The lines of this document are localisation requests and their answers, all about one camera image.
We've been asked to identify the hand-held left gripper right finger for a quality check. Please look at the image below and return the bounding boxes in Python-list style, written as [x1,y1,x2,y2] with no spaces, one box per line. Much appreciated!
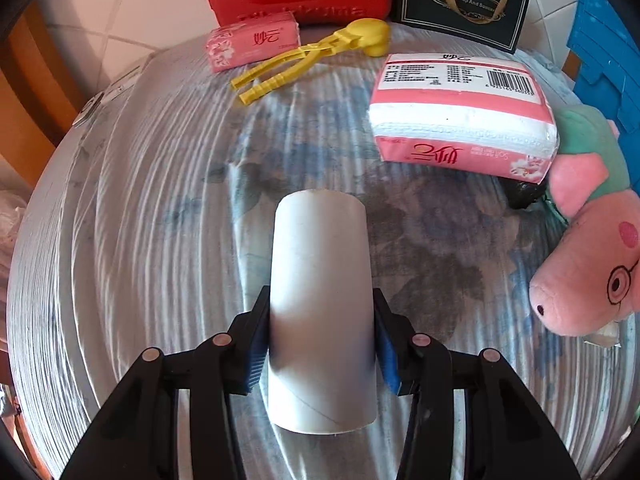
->
[372,290,583,480]

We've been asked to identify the dark gift bag gold handles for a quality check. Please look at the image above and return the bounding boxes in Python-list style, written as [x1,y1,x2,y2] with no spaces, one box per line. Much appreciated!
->
[390,0,532,55]

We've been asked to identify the white cardboard tube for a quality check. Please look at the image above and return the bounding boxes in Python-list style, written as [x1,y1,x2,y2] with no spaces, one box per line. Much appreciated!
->
[266,189,378,435]

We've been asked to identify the clear plastic bag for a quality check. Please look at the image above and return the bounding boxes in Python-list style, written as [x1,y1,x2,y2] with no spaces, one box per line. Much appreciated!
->
[0,185,32,266]

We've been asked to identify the large pink tissue pack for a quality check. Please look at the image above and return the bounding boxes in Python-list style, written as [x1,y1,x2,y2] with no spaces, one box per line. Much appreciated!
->
[369,53,560,183]

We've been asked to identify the dark crumpled object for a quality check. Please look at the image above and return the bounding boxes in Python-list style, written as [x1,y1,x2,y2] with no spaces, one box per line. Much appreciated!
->
[505,179,549,211]

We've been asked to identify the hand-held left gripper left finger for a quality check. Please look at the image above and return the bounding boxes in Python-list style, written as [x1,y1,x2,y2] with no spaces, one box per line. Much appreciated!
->
[60,285,273,480]

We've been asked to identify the small pink tissue pack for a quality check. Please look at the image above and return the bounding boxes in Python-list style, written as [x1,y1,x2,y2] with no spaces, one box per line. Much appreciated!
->
[206,11,302,73]

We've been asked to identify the yellow snowball maker tongs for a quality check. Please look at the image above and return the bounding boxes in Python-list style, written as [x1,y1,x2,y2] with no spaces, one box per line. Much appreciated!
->
[231,18,392,106]

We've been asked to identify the brown wooden frame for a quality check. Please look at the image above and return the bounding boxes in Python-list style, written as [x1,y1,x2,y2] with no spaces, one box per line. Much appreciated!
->
[0,7,68,171]

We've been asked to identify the pink pig plush toy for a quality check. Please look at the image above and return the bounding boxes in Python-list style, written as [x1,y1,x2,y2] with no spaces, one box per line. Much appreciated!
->
[529,105,640,348]

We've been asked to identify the blue plastic panel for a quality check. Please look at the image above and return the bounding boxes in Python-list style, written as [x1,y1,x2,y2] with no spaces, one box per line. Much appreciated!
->
[567,0,640,133]

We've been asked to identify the striped floral tablecloth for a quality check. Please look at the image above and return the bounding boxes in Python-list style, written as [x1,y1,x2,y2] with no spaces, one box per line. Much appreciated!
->
[7,22,640,480]

